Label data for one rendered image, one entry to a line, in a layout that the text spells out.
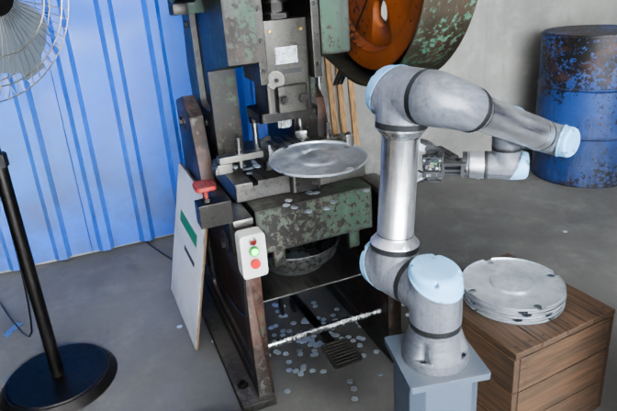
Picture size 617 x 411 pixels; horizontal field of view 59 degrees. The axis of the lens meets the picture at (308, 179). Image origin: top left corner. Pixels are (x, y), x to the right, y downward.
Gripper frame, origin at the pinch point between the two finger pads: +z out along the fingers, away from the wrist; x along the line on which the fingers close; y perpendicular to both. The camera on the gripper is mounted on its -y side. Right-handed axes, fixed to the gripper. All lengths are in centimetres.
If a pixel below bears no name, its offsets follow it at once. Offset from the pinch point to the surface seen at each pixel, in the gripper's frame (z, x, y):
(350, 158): 12.8, 0.0, -0.9
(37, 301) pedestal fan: 115, 44, 24
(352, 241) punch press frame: 15.2, 31.8, -9.4
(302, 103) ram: 29.9, -13.5, -13.5
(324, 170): 18.0, 0.2, 9.2
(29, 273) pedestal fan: 115, 34, 24
